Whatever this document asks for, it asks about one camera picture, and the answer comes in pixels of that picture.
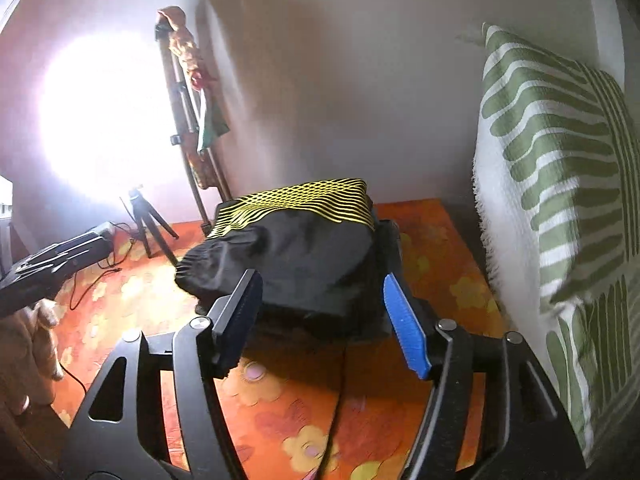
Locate colourful cloth on stand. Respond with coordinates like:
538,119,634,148
156,5,232,191

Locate person's left hand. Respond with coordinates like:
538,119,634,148
0,298,66,415

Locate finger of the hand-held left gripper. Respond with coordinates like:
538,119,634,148
14,222,116,282

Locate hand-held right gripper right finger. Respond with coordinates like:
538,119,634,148
381,274,587,480

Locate thin black adapter cable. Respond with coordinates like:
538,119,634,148
57,220,135,312

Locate black garment with yellow lines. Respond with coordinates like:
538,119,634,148
207,177,378,241

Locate stack of folded dark clothes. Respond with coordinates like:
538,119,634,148
192,202,406,348

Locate small black tripod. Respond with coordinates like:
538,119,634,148
119,185,180,267

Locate tall metal stand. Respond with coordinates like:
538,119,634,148
154,22,233,237

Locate long black cable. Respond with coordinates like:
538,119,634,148
312,342,349,480

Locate bright lamp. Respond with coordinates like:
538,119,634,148
37,30,176,201

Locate black pants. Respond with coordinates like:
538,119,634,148
174,207,378,331

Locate green striped white pillow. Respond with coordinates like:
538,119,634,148
471,21,632,468

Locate orange floral bedsheet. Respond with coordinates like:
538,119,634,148
47,199,511,480

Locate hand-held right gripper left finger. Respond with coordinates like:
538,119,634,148
60,269,264,480

